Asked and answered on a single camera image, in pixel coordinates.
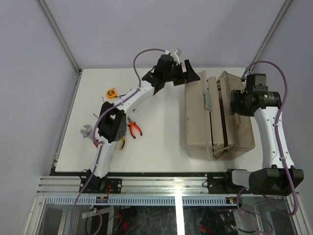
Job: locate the yellow combination pliers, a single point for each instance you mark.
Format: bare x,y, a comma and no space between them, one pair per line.
122,143

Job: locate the orange tape measure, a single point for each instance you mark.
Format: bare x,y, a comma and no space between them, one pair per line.
112,93

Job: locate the silver adjustable wrench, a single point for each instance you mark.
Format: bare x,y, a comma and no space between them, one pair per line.
86,131

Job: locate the aluminium front rail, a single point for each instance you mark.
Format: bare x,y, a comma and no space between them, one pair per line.
70,185

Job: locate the orange long nose pliers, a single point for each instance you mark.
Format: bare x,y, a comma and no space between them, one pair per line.
132,125

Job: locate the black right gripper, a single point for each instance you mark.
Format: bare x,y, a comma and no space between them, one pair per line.
236,96

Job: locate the translucent brown tool box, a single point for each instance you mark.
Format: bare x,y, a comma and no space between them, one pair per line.
217,134

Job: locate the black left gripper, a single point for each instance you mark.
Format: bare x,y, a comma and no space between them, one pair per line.
183,77

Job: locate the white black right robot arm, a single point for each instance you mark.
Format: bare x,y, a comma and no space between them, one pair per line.
278,175

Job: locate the green tool box latch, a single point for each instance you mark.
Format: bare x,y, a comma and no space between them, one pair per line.
207,101

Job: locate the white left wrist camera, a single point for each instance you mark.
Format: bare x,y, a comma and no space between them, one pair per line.
175,54

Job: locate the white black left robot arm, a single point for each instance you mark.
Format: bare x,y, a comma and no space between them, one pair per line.
112,123

